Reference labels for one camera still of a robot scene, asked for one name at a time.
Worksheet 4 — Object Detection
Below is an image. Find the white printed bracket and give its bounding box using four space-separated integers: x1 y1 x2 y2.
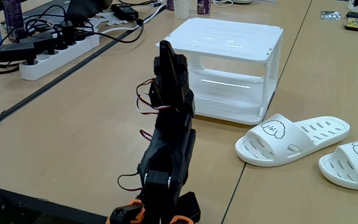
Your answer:
87 17 105 29
99 11 129 26

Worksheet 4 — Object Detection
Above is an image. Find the black cable with inline connector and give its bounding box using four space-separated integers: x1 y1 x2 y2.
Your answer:
82 18 145 44

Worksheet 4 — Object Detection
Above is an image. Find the black table edge bar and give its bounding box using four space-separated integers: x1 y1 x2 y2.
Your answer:
0 183 108 224

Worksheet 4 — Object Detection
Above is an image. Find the silver foil packet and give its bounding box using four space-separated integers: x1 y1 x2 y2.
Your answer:
320 11 342 21

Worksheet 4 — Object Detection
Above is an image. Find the black plug adapter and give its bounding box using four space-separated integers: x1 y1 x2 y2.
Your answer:
0 42 37 65
60 20 76 46
19 32 55 55

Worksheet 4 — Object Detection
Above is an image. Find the white paper cup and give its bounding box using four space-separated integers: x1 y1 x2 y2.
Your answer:
173 0 192 20

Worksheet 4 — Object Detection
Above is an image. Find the white plastic shoe rack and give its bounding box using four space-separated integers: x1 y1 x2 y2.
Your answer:
155 17 284 126

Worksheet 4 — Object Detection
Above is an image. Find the white power cord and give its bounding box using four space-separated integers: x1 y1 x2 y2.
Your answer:
99 3 167 35

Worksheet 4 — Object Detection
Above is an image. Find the white power strip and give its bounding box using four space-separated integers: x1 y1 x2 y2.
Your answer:
19 34 101 82

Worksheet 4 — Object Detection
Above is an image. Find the white slipper with dog print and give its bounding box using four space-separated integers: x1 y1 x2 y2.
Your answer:
234 113 351 167
318 134 358 191

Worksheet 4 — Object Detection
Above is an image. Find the black power adapter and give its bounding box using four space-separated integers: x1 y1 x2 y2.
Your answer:
110 3 139 22

